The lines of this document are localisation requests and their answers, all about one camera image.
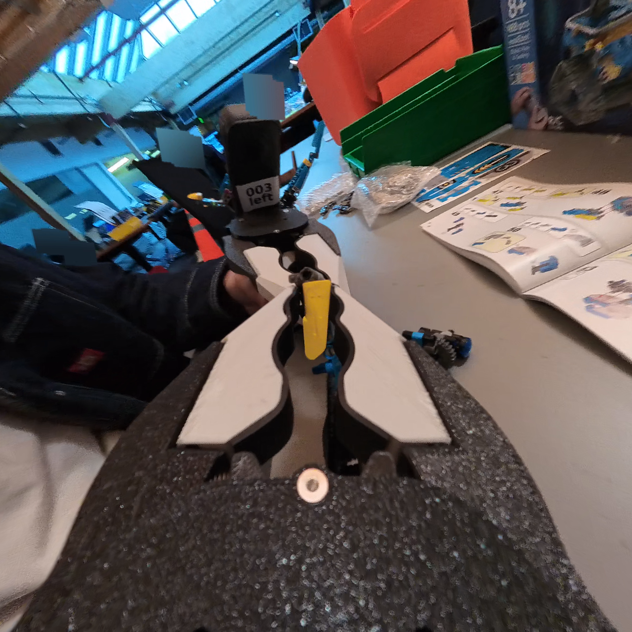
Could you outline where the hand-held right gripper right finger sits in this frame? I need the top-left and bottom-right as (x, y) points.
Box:
(326, 285), (452, 460)

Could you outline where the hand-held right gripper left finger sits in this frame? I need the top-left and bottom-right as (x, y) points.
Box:
(176, 285), (302, 450)

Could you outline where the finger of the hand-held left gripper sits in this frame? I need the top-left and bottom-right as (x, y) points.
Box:
(243, 246), (297, 302)
(295, 236), (352, 297)

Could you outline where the blue yellow brick assembly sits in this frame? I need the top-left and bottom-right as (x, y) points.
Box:
(288, 267), (344, 391)

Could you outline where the black blue gear brick assembly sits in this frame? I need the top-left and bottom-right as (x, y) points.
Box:
(402, 328), (472, 368)

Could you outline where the person's left forearm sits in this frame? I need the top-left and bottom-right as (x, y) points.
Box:
(0, 244), (238, 361)

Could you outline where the person's left hand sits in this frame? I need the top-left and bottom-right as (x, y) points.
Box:
(223, 269), (268, 317)

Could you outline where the crumpled clear plastic bag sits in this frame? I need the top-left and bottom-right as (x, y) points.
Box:
(299, 173), (357, 218)
(355, 164), (440, 228)

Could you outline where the orange traffic cone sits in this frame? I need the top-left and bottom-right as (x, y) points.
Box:
(185, 210), (225, 262)

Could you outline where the dark denim jacket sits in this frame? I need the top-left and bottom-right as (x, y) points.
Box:
(0, 341), (169, 430)

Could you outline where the orange plastic bin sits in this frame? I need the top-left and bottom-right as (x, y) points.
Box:
(297, 0), (475, 145)

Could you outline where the blue sticker sheet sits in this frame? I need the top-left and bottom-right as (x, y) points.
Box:
(412, 142), (550, 214)

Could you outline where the green plastic bin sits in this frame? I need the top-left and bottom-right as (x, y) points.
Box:
(340, 45), (512, 176)

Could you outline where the open instruction booklet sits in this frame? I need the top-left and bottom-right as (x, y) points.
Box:
(421, 176), (632, 363)

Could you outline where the white garment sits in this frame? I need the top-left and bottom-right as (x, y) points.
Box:
(0, 420), (124, 632)

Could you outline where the dark blue toy set box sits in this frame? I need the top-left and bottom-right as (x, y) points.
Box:
(500, 0), (632, 133)

